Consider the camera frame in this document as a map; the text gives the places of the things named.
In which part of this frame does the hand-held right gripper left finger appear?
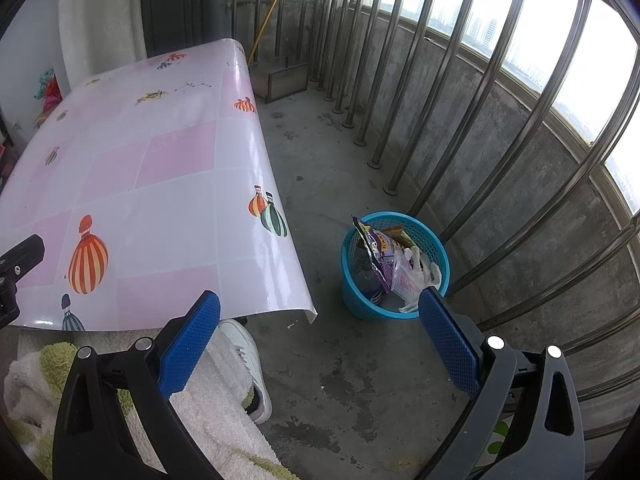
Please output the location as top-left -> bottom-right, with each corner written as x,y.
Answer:
52,290 -> 222,480

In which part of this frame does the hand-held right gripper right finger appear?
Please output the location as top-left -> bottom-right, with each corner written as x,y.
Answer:
415,287 -> 586,480

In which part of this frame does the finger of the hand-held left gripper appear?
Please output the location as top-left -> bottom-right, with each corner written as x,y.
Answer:
0,234 -> 46,282

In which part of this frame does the clear plastic bag pink print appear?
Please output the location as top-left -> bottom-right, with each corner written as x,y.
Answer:
390,250 -> 426,307

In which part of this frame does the white cotton glove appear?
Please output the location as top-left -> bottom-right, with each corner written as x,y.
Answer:
400,246 -> 443,313

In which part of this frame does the blue plastic basket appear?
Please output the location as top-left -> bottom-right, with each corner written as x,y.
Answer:
341,211 -> 450,322

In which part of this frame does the purple snack packet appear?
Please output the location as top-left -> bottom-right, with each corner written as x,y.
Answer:
351,216 -> 401,295

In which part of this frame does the white sneaker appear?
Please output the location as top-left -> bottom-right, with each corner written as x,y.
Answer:
218,319 -> 273,423

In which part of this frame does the white and green towel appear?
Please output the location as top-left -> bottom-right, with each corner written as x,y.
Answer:
2,330 -> 301,480

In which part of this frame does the pink printed tablecloth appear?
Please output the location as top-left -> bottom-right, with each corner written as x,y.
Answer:
0,37 -> 319,333

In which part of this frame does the colourful plastic toy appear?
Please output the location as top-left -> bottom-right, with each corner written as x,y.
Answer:
32,67 -> 63,113

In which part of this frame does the metal balcony railing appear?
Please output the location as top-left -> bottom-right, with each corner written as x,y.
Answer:
220,0 -> 640,441

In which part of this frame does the dark metal door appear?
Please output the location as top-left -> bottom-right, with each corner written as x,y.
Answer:
140,0 -> 226,58

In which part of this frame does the metal box frame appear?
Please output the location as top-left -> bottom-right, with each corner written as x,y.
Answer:
248,56 -> 311,105

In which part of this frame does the yellow-handled broom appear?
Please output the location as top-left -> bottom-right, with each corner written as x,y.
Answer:
247,0 -> 292,63

